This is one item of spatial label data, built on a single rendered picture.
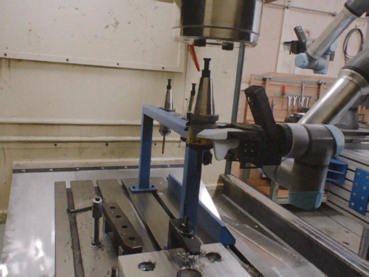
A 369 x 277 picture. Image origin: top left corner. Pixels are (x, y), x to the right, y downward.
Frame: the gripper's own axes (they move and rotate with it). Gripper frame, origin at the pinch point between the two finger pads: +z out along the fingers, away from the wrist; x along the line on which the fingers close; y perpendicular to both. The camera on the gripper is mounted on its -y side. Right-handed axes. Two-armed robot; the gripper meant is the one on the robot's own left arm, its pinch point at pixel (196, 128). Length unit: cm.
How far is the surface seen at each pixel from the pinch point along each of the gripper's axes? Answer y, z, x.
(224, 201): 57, -64, 92
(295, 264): 50, -52, 21
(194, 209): 23.1, -7.9, 13.8
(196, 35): -16.3, 3.9, -5.2
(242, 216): 57, -64, 73
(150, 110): 3.3, -5.0, 49.5
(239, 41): -16.0, -2.6, -7.5
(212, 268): 26.4, -3.7, -6.1
